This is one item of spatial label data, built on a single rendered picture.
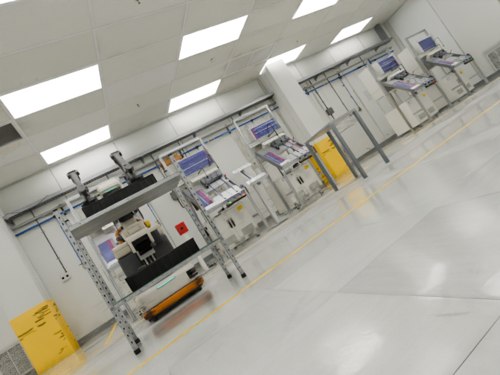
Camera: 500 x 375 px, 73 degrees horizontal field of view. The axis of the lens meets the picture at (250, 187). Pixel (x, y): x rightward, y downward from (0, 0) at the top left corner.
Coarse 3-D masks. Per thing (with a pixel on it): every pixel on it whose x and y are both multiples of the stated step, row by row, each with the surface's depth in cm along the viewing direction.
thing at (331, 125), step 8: (352, 112) 430; (336, 120) 410; (360, 120) 421; (328, 128) 440; (312, 136) 447; (328, 136) 485; (336, 136) 408; (368, 136) 422; (336, 144) 481; (344, 144) 404; (376, 144) 419; (312, 152) 467; (344, 160) 481; (352, 160) 406; (384, 160) 420; (320, 168) 468; (352, 168) 479; (360, 168) 403; (328, 176) 464
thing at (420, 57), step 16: (416, 48) 795; (432, 48) 805; (416, 64) 802; (432, 64) 771; (448, 64) 747; (464, 64) 747; (416, 80) 822; (448, 80) 766; (464, 80) 784; (432, 96) 807; (448, 96) 777
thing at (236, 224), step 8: (240, 200) 534; (232, 208) 526; (240, 208) 530; (216, 216) 515; (224, 216) 518; (232, 216) 522; (240, 216) 527; (248, 216) 531; (216, 224) 511; (224, 224) 515; (232, 224) 519; (240, 224) 523; (248, 224) 527; (256, 224) 531; (208, 232) 517; (224, 232) 512; (232, 232) 516; (240, 232) 520; (248, 232) 524; (256, 232) 528; (232, 240) 513; (240, 240) 519; (232, 248) 510
